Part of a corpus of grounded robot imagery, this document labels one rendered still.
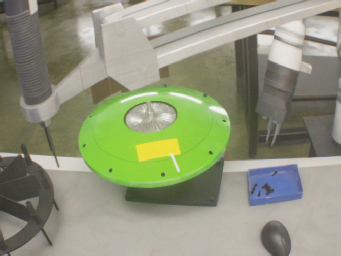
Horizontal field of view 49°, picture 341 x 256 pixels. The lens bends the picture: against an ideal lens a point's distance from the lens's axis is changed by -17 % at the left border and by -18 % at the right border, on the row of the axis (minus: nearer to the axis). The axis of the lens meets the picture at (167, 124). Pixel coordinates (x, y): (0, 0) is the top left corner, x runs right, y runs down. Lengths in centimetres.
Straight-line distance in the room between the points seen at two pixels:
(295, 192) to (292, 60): 30
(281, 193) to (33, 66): 67
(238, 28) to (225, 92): 245
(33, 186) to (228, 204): 43
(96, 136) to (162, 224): 22
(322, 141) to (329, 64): 168
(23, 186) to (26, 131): 203
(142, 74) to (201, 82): 258
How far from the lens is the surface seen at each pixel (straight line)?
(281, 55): 84
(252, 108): 220
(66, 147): 267
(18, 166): 99
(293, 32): 84
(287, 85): 85
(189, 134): 84
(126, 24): 43
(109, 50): 44
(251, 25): 50
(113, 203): 96
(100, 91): 167
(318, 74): 270
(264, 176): 99
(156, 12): 45
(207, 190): 95
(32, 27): 43
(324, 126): 127
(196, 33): 50
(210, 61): 330
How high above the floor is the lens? 160
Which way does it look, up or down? 37 degrees down
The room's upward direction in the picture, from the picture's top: 7 degrees counter-clockwise
